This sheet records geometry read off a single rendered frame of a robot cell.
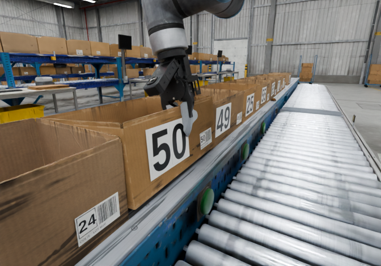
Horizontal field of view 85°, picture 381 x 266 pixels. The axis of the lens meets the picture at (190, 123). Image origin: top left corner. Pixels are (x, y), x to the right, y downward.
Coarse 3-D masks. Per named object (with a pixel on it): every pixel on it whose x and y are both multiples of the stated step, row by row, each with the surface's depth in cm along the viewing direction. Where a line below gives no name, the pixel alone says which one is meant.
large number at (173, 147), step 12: (180, 120) 52; (156, 132) 44; (168, 132) 48; (180, 132) 52; (156, 144) 44; (168, 144) 48; (180, 144) 52; (156, 156) 44; (168, 156) 48; (180, 156) 52; (156, 168) 44; (168, 168) 48
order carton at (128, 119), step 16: (208, 96) 66; (80, 112) 59; (96, 112) 64; (112, 112) 69; (128, 112) 75; (144, 112) 82; (160, 112) 45; (176, 112) 50; (208, 112) 66; (96, 128) 39; (112, 128) 37; (128, 128) 37; (144, 128) 41; (192, 128) 57; (208, 128) 66; (128, 144) 37; (144, 144) 41; (192, 144) 58; (128, 160) 38; (144, 160) 41; (192, 160) 58; (128, 176) 38; (144, 176) 41; (160, 176) 46; (128, 192) 39; (144, 192) 42
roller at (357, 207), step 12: (240, 180) 82; (252, 180) 80; (264, 180) 79; (288, 192) 74; (300, 192) 72; (312, 192) 72; (324, 204) 69; (336, 204) 67; (348, 204) 66; (360, 204) 66; (372, 216) 63
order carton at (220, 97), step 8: (200, 88) 113; (208, 88) 111; (152, 96) 86; (216, 96) 110; (224, 96) 108; (232, 96) 87; (240, 96) 97; (216, 104) 72; (224, 104) 79; (232, 104) 88; (240, 104) 99; (232, 112) 90; (232, 120) 91; (232, 128) 93; (224, 136) 84; (216, 144) 78
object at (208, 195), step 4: (208, 188) 58; (208, 192) 56; (212, 192) 58; (204, 196) 55; (208, 196) 56; (212, 196) 58; (204, 200) 54; (208, 200) 56; (212, 200) 58; (204, 204) 54; (208, 204) 56; (212, 204) 59; (204, 208) 54; (208, 208) 56; (204, 212) 55; (208, 212) 57
